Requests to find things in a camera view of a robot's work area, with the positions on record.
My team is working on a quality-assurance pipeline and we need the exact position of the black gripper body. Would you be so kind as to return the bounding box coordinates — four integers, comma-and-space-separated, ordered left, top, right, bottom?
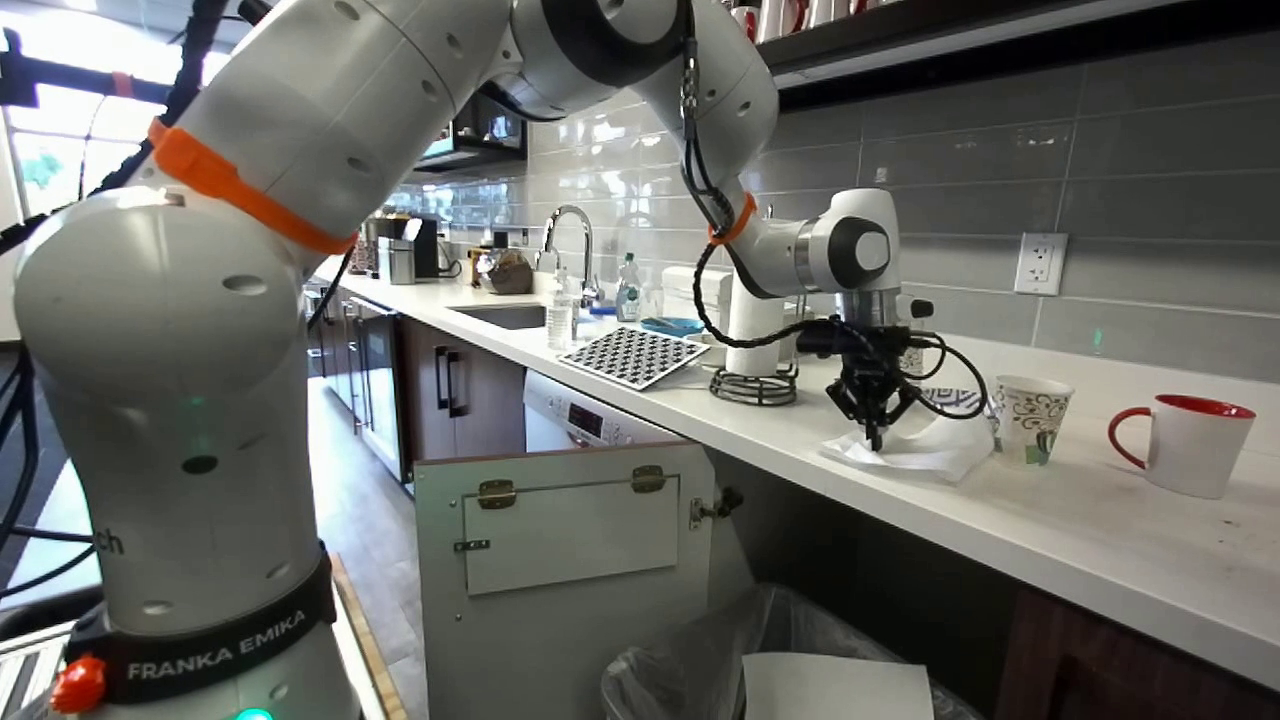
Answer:
819, 321, 929, 407

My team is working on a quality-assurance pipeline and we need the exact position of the white paper napkin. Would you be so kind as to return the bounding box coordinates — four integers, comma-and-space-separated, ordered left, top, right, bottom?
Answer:
819, 417, 1001, 487

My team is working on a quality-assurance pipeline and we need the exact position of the patterned paper cup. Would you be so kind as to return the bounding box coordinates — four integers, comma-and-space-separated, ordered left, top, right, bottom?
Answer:
989, 371, 1076, 471

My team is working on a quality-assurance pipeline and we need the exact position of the blue bowl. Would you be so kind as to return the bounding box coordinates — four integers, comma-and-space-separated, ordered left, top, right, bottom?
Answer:
636, 311, 706, 339

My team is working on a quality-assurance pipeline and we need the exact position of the black white checker board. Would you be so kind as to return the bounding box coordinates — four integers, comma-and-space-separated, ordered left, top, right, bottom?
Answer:
554, 323, 717, 395

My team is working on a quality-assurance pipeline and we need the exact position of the soap bottle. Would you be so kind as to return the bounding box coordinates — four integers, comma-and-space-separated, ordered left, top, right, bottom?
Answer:
612, 249, 646, 323

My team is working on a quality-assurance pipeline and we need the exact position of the steel dishwasher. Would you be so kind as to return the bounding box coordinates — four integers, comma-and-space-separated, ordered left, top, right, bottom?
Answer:
518, 369, 673, 459

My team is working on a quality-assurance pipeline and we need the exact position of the white mug red inside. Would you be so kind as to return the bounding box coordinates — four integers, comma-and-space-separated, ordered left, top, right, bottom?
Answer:
1105, 388, 1260, 506

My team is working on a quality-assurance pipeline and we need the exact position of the clear plastic water bottle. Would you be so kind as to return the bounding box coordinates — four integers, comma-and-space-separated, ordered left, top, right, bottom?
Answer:
542, 268, 588, 355

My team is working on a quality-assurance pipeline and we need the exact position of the grey trash bin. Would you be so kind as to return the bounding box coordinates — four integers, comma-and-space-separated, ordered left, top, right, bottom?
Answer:
595, 575, 992, 720

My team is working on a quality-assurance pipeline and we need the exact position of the chrome faucet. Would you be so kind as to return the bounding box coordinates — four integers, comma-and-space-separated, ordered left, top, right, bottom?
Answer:
534, 200, 598, 291

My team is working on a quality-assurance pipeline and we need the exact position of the open cabinet door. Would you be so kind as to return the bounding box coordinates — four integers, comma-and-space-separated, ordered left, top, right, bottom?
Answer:
407, 440, 723, 720

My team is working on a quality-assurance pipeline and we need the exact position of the brown wooden lower cabinet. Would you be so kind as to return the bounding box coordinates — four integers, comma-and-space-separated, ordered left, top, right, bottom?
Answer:
997, 589, 1280, 720

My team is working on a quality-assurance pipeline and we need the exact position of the kitchen sink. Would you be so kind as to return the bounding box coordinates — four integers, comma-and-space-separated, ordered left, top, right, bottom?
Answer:
449, 298, 553, 338

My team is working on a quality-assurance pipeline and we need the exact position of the dark lower cabinet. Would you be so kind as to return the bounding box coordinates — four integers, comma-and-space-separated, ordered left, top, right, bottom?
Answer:
397, 311, 531, 467

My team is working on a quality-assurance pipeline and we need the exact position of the coffee machine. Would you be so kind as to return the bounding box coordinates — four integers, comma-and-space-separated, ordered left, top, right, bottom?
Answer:
357, 210, 443, 288

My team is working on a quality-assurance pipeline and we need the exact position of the white wall outlet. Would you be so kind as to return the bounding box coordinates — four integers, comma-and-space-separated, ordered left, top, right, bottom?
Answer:
1006, 230, 1072, 299

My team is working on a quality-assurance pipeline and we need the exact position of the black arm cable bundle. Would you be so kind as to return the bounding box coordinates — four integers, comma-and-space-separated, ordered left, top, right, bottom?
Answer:
676, 22, 992, 427

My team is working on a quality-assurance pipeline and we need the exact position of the dark wall shelf with mugs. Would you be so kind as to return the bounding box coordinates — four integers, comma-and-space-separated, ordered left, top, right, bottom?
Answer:
756, 0, 1280, 114

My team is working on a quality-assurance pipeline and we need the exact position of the open black wall cabinet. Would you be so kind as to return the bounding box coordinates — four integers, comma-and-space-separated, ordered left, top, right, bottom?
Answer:
410, 76, 531, 177

